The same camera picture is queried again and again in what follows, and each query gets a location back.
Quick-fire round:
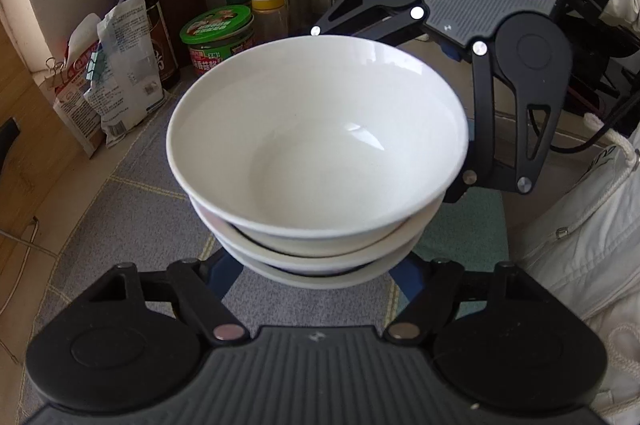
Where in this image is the metal wire board stand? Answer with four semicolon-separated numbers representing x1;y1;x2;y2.
0;216;56;315

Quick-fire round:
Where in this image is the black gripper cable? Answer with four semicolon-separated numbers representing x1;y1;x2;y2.
546;74;640;155

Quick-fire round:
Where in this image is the green lid sauce jar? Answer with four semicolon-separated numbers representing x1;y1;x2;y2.
180;4;255;75

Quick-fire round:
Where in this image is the bamboo cutting board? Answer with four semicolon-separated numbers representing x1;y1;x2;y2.
1;33;87;234

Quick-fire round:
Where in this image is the white clipped food bag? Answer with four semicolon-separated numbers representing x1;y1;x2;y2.
85;0;165;148

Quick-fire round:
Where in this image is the red white salt bag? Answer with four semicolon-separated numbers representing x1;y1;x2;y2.
39;13;104;157

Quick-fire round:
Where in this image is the grey checked table mat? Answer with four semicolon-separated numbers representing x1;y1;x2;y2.
19;79;511;425

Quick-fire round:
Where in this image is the black handled kitchen knife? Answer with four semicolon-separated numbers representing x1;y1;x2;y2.
0;117;21;170

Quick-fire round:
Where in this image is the yellow lid spice jar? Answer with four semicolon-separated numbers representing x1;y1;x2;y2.
252;0;288;44

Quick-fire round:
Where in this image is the white floral bowl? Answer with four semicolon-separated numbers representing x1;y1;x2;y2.
214;233;421;290
190;196;444;277
166;35;469;239

